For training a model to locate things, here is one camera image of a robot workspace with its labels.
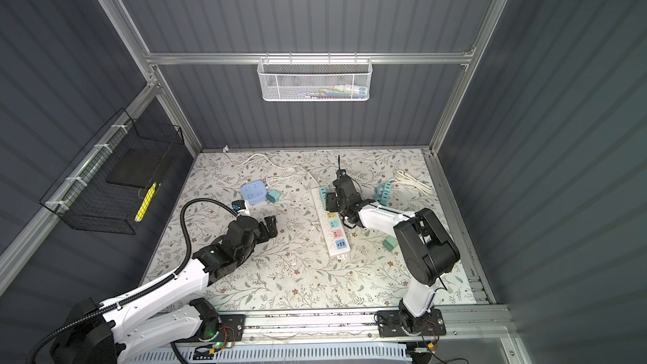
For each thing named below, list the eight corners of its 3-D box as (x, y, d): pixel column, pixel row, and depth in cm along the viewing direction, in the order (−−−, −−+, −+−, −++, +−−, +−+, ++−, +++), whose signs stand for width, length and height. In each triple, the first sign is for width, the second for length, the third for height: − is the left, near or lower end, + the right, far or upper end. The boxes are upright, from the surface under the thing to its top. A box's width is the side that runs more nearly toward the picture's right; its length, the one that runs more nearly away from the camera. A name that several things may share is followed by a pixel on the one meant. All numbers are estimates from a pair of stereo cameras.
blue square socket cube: (246, 207, 103) (244, 204, 101) (241, 188, 109) (239, 184, 107) (270, 199, 105) (268, 195, 103) (263, 181, 112) (261, 177, 109)
